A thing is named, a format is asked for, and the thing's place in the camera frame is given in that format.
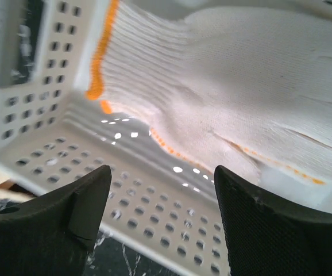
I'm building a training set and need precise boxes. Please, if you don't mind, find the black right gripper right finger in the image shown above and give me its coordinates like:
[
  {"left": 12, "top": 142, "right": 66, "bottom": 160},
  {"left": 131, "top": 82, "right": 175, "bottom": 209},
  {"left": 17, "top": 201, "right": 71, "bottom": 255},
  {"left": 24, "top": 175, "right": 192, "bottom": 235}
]
[{"left": 214, "top": 166, "right": 332, "bottom": 275}]

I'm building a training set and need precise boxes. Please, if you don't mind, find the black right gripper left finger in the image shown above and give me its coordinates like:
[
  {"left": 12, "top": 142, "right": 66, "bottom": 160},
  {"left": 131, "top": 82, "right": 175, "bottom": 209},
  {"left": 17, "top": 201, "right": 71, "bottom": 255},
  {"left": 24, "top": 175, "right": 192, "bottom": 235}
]
[{"left": 0, "top": 165, "right": 111, "bottom": 275}]

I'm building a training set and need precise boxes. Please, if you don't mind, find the orange dotted white glove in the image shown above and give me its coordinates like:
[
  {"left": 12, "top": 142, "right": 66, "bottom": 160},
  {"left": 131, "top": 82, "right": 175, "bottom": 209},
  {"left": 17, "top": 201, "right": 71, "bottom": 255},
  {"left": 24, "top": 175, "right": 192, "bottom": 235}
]
[{"left": 87, "top": 1, "right": 332, "bottom": 185}]

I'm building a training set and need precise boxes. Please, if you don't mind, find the white plastic storage basket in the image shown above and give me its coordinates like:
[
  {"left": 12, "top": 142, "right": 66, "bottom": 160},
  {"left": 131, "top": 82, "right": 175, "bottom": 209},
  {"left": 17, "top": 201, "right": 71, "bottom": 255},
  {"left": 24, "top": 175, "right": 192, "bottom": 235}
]
[{"left": 0, "top": 1, "right": 332, "bottom": 275}]

